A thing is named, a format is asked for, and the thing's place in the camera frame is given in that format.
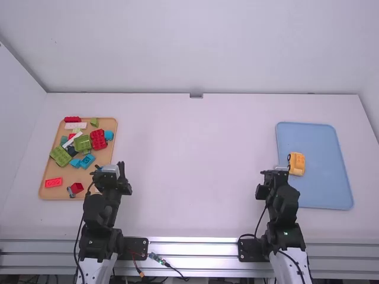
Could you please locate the yellow toy car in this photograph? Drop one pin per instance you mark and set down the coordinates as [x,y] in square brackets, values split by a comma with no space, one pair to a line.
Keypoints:
[297,164]

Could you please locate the tan tray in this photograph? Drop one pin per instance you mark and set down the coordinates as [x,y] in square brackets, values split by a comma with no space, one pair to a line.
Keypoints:
[103,165]

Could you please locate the light blue toy brick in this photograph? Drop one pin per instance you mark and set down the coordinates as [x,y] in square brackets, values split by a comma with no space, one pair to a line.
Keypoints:
[75,163]

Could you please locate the silver rails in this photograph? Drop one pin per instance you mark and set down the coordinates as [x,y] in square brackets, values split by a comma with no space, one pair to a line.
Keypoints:
[192,251]

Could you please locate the dark blue toy brick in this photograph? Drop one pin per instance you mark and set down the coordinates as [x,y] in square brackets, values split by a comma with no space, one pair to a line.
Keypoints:
[72,151]

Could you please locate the green sloped toy brick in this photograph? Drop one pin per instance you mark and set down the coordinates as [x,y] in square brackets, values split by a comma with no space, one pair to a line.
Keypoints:
[94,122]

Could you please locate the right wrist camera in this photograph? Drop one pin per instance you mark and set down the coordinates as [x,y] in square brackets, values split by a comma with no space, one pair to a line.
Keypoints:
[281,168]

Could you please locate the red and grey toy brick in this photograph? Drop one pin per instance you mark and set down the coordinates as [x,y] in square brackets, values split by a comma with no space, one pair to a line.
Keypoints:
[76,188]

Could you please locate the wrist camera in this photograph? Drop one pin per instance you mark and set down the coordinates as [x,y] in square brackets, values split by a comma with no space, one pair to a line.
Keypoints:
[109,171]
[281,168]

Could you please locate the teal rounded toy brick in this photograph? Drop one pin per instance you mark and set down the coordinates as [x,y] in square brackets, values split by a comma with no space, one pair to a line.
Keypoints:
[109,135]

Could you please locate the blue mat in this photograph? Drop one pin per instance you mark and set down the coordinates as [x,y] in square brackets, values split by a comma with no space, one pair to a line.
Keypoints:
[319,189]

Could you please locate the long white toy brick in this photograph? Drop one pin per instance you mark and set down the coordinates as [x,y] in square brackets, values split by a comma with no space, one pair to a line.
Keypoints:
[71,142]

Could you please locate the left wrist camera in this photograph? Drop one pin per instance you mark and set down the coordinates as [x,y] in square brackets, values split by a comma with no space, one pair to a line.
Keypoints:
[109,171]

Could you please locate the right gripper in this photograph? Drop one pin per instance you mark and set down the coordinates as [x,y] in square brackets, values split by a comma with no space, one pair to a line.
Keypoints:
[275,179]

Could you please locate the large red toy brick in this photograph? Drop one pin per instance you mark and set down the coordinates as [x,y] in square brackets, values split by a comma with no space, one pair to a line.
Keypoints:
[99,139]

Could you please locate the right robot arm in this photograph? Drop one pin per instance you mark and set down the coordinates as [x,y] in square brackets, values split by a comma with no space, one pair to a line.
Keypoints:
[284,207]

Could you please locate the flat red toy brick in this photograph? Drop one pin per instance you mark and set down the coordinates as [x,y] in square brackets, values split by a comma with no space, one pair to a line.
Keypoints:
[54,182]

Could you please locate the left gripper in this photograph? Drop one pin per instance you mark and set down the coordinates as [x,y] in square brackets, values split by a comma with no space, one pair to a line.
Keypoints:
[111,185]

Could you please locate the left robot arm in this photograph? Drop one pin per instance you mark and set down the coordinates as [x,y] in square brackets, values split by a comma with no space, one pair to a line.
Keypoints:
[97,213]

